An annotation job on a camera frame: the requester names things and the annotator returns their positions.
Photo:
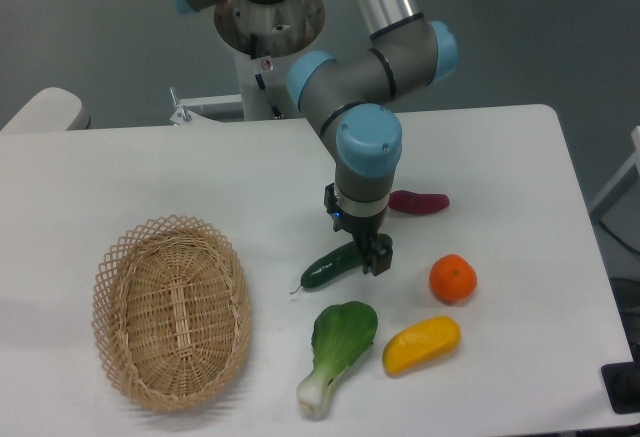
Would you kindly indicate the white chair armrest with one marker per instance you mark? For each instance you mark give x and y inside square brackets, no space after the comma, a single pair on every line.
[51,110]

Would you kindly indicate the orange tangerine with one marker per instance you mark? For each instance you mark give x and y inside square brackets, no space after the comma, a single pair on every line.
[452,278]

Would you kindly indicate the green cucumber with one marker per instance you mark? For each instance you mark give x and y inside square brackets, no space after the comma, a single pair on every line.
[329,267]

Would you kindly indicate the yellow mango slice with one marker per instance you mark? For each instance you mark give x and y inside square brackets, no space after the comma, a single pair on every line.
[420,343]

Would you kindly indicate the woven wicker basket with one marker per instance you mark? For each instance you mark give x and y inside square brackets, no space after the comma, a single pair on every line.
[171,313]

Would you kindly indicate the black device at table edge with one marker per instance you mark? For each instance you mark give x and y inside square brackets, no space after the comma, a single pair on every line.
[621,381]

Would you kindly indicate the white furniture frame right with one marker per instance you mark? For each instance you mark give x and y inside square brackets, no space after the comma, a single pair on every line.
[618,185]

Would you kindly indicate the purple sweet potato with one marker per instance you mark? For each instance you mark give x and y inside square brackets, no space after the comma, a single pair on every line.
[419,204]

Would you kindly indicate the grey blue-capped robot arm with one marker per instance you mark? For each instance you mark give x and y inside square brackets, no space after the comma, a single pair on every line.
[346,102]

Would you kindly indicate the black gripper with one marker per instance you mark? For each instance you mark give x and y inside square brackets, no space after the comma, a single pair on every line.
[362,220]

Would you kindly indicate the green bok choy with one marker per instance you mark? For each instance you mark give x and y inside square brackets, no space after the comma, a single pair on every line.
[342,333]

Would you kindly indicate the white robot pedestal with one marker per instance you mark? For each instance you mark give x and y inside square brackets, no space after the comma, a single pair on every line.
[265,41]

